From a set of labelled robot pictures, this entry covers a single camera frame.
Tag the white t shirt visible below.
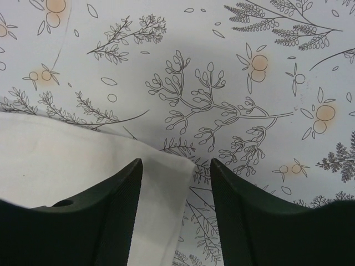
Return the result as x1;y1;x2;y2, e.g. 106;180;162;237
1;112;195;265

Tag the floral patterned table cloth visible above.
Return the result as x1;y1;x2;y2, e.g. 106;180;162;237
1;1;354;265

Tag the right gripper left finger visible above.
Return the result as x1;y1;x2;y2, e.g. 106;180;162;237
1;158;143;265

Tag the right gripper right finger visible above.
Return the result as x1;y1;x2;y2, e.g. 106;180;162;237
210;159;354;265

